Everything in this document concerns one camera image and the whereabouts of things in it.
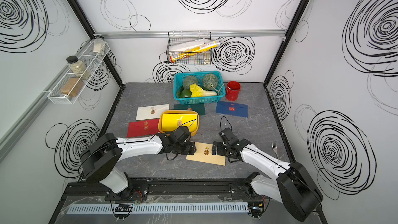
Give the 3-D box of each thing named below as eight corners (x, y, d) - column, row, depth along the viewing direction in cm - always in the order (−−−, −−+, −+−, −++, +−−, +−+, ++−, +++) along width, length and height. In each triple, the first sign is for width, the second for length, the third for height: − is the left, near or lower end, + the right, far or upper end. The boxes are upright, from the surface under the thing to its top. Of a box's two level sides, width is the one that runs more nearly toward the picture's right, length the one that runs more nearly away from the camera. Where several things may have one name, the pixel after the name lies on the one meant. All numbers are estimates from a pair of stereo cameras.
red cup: (225, 101, 112) (227, 90, 103) (224, 91, 118) (226, 80, 109) (238, 101, 112) (241, 90, 103) (236, 91, 118) (239, 80, 109)
